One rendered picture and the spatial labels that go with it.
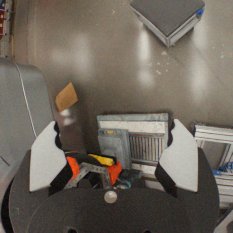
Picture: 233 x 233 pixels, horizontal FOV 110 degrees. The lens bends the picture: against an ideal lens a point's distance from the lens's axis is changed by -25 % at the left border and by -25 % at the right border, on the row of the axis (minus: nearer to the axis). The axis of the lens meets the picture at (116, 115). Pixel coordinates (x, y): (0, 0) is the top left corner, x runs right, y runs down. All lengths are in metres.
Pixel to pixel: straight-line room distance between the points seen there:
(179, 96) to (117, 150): 0.83
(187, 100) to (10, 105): 1.28
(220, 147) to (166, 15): 1.06
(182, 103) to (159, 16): 0.74
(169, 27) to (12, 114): 1.03
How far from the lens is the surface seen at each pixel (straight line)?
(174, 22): 0.87
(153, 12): 0.93
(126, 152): 1.28
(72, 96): 1.73
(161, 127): 1.12
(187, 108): 1.15
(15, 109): 0.69
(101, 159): 0.95
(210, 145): 1.08
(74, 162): 0.62
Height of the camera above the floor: 1.11
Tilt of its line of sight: 58 degrees down
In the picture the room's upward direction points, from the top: 119 degrees counter-clockwise
